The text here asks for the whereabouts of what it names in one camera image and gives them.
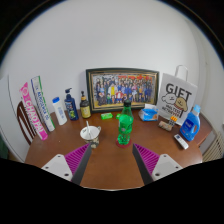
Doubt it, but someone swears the white shuttlecock tube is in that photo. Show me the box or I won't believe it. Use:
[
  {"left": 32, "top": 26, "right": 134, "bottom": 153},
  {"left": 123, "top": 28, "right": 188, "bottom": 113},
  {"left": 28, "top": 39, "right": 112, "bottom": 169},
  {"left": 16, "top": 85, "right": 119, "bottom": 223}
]
[{"left": 30, "top": 75, "right": 57, "bottom": 133}]

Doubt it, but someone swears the white remote control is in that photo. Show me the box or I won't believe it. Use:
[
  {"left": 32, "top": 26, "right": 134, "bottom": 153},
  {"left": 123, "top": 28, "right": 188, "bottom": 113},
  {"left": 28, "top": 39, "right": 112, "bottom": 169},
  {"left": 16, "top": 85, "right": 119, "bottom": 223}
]
[{"left": 173, "top": 133, "right": 190, "bottom": 151}]

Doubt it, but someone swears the small orange white pack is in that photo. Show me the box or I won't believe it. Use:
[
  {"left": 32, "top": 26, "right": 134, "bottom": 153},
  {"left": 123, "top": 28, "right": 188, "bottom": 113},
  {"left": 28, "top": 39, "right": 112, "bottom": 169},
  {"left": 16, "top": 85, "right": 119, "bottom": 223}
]
[{"left": 169, "top": 115, "right": 179, "bottom": 127}]

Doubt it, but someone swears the green plastic drink bottle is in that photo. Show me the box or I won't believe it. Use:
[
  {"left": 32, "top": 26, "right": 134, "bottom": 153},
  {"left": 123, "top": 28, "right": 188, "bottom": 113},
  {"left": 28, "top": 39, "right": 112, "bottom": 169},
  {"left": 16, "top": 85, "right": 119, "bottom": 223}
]
[{"left": 117, "top": 99, "right": 135, "bottom": 147}]

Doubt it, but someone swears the white paper gift bag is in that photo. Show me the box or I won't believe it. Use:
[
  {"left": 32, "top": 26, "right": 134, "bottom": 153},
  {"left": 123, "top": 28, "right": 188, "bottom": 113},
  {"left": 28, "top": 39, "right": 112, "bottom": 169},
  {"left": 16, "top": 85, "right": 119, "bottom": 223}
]
[{"left": 156, "top": 64, "right": 199, "bottom": 127}]

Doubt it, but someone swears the framed group photo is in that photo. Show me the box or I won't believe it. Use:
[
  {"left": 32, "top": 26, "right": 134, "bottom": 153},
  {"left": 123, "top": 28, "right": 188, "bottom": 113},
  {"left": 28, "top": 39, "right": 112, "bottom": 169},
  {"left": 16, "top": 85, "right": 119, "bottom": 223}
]
[{"left": 85, "top": 67, "right": 161, "bottom": 114}]

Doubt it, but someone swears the white radiator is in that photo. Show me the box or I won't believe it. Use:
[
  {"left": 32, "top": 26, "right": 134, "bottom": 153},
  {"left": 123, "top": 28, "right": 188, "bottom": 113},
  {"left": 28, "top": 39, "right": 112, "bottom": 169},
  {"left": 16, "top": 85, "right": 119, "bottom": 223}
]
[{"left": 201, "top": 129, "right": 224, "bottom": 164}]

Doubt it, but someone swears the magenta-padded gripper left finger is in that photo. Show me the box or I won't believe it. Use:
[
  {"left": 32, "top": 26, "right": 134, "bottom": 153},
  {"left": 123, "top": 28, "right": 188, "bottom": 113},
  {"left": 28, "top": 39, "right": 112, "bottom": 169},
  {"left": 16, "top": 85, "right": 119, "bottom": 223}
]
[{"left": 40, "top": 143, "right": 93, "bottom": 186}]

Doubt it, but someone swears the brown wooden chair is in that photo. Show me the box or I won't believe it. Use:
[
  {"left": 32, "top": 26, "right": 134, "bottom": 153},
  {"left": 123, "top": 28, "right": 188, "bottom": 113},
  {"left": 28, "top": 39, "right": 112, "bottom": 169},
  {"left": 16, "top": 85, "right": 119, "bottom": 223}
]
[{"left": 15, "top": 100, "right": 38, "bottom": 146}]

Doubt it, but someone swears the spoon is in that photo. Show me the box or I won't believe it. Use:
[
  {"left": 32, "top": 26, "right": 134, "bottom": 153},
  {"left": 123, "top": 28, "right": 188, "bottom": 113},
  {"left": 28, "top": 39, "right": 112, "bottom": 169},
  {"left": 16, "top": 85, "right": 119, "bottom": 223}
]
[{"left": 85, "top": 120, "right": 93, "bottom": 140}]

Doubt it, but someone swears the small patterned pouch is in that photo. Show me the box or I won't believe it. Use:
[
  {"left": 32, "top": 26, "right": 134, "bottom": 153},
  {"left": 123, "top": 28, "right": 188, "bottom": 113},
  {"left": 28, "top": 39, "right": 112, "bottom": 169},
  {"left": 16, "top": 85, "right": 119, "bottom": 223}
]
[{"left": 157, "top": 120, "right": 175, "bottom": 132}]

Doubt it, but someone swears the white lotion bottle blue cap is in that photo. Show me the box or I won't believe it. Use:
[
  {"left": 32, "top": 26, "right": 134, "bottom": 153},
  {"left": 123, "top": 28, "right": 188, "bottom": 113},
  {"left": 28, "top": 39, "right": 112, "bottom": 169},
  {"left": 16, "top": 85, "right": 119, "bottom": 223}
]
[{"left": 51, "top": 96, "right": 69, "bottom": 127}]

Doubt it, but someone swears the dark blue pump bottle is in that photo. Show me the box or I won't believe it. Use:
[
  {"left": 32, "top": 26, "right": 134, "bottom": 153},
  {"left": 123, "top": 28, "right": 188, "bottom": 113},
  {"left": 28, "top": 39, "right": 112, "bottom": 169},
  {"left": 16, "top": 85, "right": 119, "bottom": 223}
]
[{"left": 64, "top": 87, "right": 80, "bottom": 122}]

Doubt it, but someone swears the flat round red coaster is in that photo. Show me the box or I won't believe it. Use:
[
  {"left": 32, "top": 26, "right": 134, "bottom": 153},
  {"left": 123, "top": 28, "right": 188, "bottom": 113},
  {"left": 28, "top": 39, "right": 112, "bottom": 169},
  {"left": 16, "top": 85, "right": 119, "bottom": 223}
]
[{"left": 115, "top": 137, "right": 133, "bottom": 149}]

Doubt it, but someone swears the blue detergent bottle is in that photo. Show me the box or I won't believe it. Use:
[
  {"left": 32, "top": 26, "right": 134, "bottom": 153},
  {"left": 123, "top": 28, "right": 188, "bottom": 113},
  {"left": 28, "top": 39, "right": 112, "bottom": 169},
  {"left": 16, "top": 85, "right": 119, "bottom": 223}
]
[{"left": 179, "top": 104, "right": 202, "bottom": 143}]

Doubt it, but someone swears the blue white tissue pack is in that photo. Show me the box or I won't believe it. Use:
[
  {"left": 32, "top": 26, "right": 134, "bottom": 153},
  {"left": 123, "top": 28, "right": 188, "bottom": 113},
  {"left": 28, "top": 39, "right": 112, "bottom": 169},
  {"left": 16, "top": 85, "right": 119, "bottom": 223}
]
[{"left": 137, "top": 103, "right": 160, "bottom": 123}]

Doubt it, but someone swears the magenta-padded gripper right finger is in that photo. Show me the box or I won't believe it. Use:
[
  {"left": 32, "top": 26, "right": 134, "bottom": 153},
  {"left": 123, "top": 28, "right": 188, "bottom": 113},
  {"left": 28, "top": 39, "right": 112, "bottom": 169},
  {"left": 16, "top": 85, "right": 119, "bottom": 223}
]
[{"left": 131, "top": 143, "right": 184, "bottom": 186}]

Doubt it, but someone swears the pink shuttlecock tube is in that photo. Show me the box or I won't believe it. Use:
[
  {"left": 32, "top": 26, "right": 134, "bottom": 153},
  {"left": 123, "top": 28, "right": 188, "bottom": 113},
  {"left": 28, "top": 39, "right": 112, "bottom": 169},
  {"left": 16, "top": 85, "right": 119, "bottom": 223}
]
[{"left": 19, "top": 81, "right": 49, "bottom": 142}]

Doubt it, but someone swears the floral patterned mug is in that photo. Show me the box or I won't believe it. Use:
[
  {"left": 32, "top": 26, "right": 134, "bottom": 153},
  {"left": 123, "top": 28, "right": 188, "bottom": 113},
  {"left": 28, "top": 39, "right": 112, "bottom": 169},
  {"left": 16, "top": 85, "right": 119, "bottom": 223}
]
[{"left": 79, "top": 125, "right": 103, "bottom": 150}]

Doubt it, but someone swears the brown pump bottle yellow label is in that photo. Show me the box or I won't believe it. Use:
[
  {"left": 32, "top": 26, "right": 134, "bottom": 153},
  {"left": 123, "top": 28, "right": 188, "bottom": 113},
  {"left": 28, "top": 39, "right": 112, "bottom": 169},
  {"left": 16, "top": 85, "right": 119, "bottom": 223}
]
[{"left": 79, "top": 90, "right": 92, "bottom": 120}]

